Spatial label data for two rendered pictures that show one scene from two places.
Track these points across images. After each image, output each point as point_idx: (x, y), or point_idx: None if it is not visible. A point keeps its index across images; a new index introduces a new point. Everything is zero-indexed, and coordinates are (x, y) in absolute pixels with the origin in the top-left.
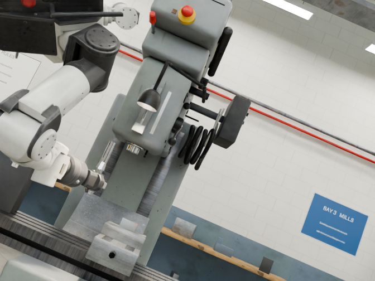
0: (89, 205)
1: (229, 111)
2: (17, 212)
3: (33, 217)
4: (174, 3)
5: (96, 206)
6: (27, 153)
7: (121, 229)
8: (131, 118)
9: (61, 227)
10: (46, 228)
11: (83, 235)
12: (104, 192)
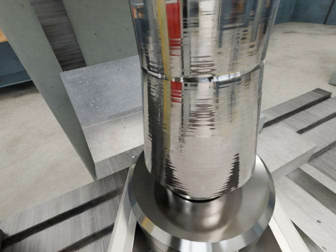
0: (86, 89)
1: None
2: (6, 239)
3: (44, 206)
4: None
5: (96, 83)
6: None
7: (274, 168)
8: None
9: (76, 131)
10: (96, 233)
11: (118, 131)
12: (86, 56)
